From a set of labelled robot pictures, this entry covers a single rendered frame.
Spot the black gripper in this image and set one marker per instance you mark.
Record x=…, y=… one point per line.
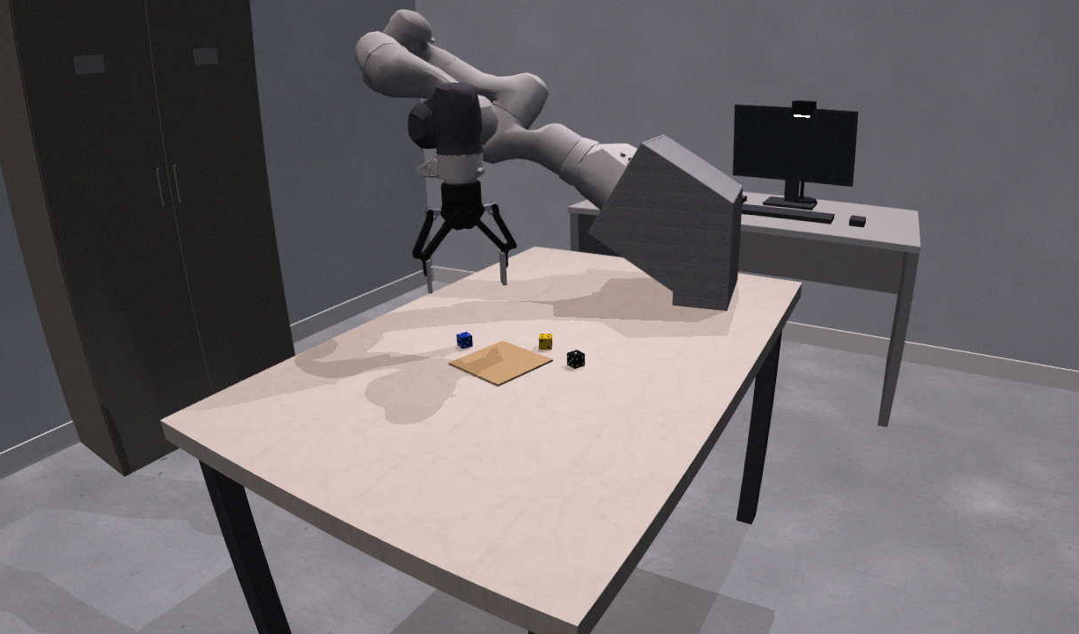
x=462, y=208

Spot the tan square mat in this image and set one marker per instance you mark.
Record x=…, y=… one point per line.
x=500, y=363

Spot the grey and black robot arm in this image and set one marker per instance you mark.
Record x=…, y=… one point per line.
x=453, y=121

